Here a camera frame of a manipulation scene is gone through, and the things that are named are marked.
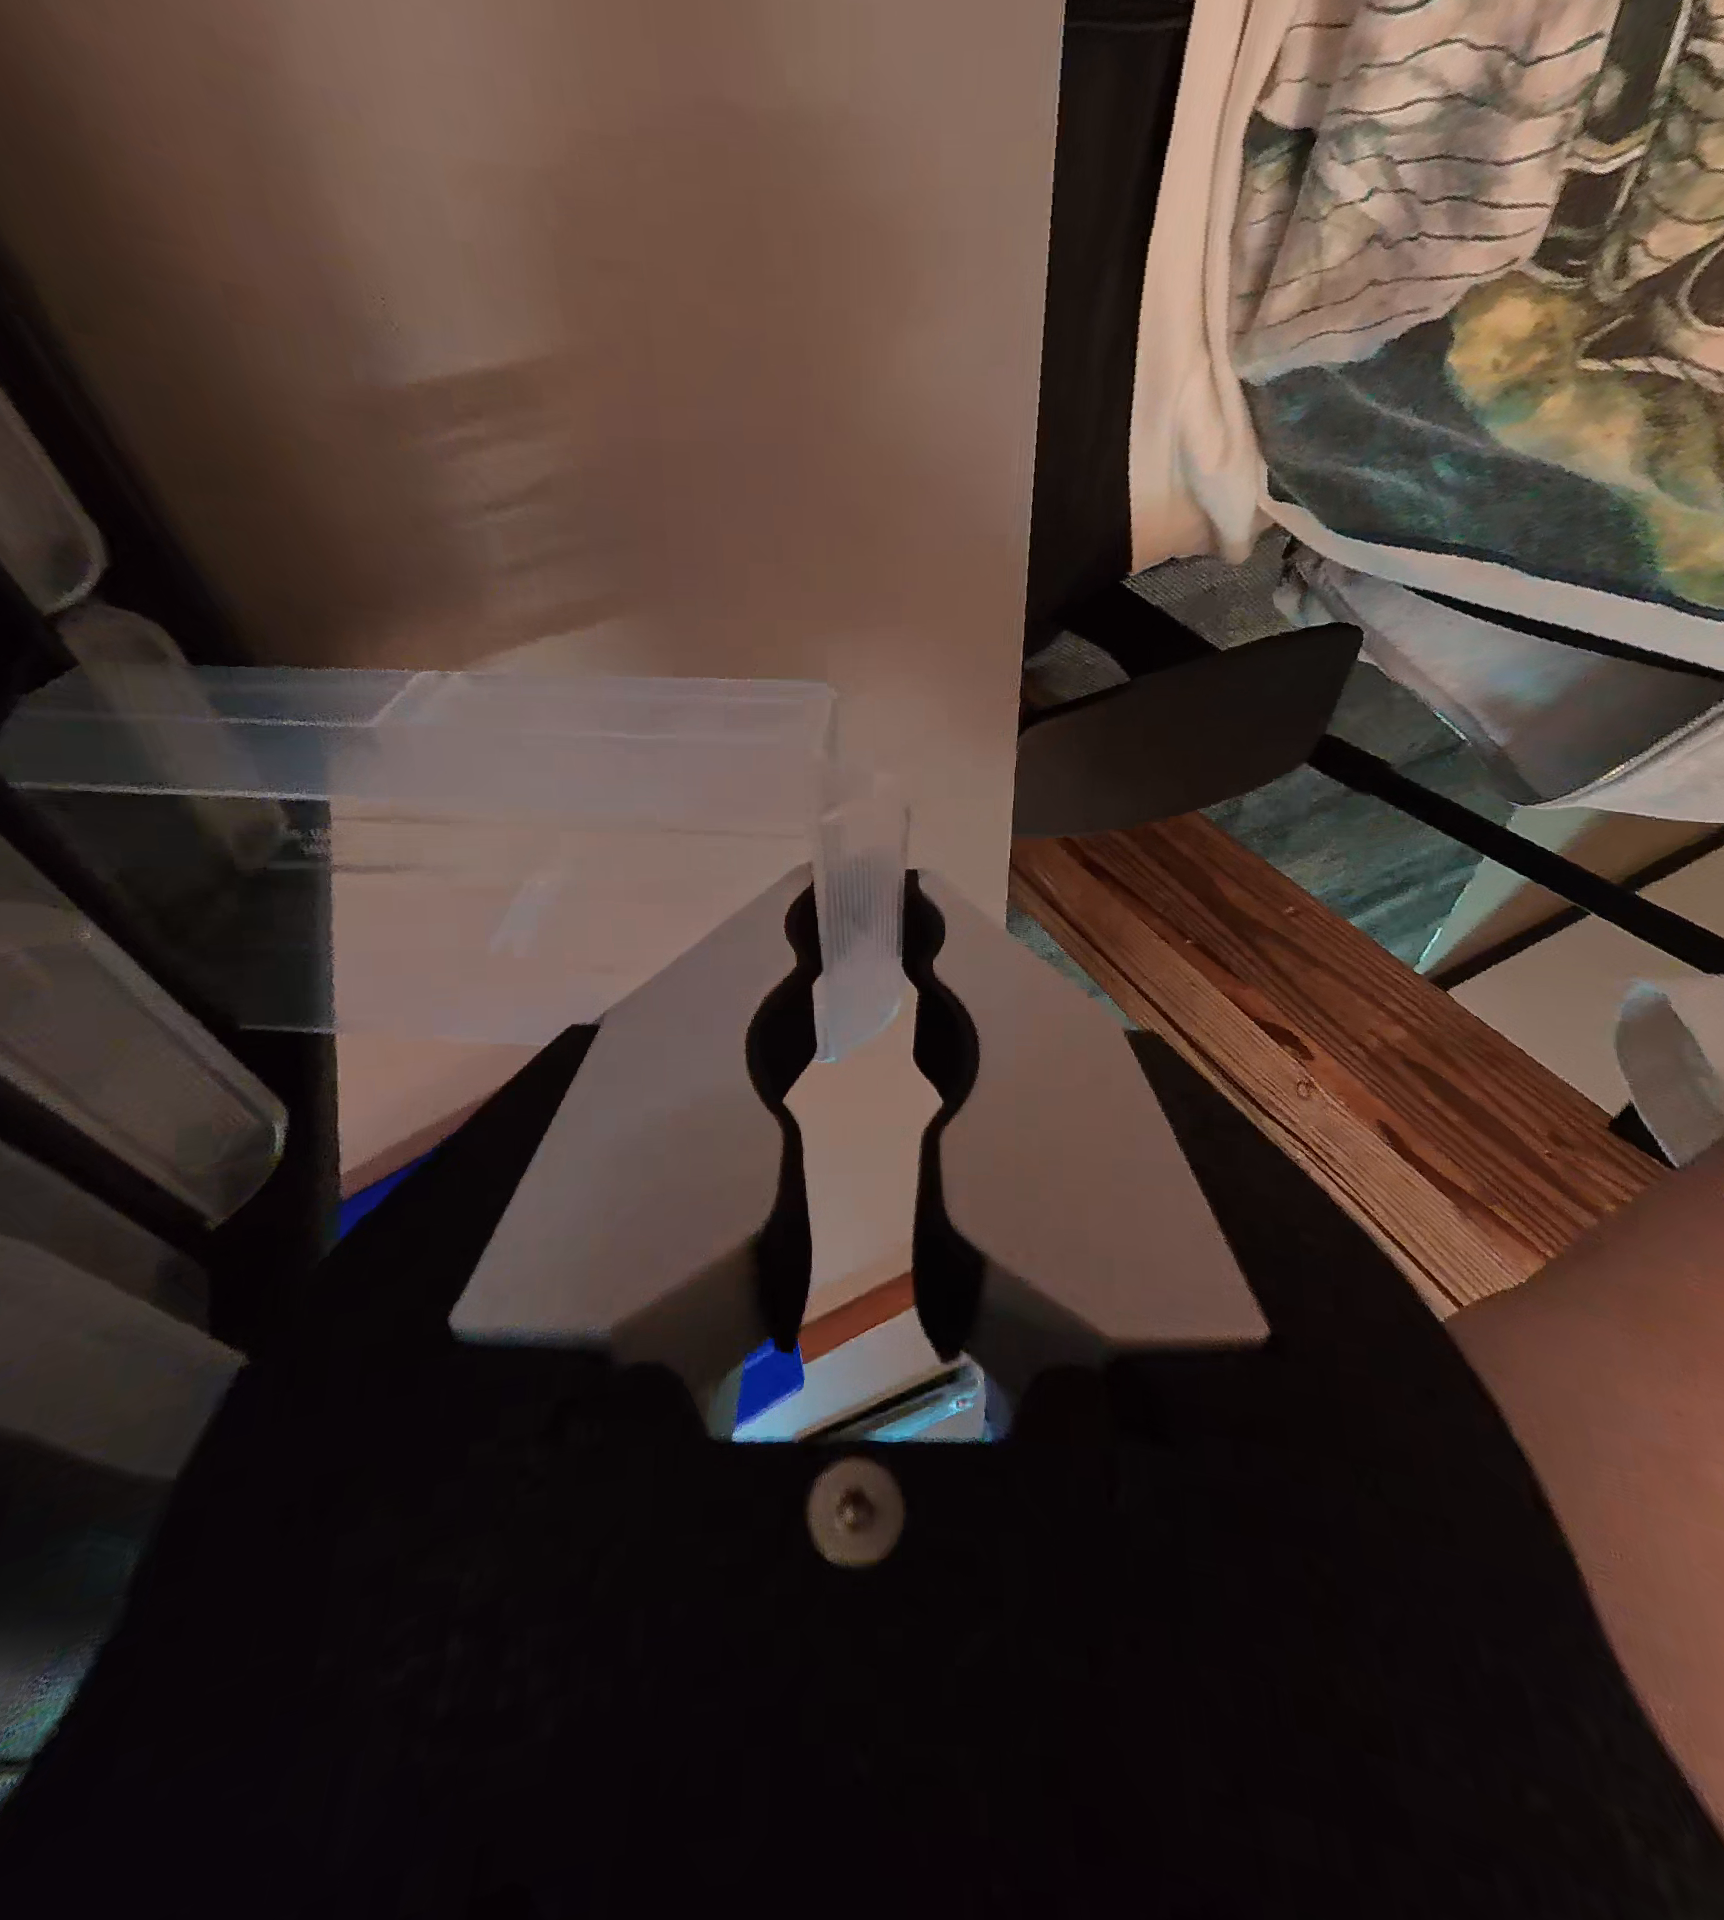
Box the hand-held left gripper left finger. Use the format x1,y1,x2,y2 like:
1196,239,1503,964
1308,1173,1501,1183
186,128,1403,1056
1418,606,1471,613
448,876,822,1362

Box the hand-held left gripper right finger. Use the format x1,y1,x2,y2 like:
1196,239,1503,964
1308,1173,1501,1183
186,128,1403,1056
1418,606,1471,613
904,870,1273,1369

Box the blue storage bin white label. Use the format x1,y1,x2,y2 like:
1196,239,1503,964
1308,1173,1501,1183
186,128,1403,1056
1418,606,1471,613
335,1146,811,1446

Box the clear plastic drawer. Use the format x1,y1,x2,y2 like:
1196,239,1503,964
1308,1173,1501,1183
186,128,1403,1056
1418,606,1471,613
0,663,913,1070

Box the person's right forearm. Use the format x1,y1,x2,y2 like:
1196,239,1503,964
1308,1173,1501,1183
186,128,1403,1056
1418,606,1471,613
1445,1121,1724,1920

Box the set of frosted cabinet drawers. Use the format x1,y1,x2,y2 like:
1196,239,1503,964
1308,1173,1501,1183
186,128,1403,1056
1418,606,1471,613
0,235,293,1360

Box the printed white shirt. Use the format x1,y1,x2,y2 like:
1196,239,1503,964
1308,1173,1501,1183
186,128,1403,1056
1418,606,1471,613
1129,0,1724,829

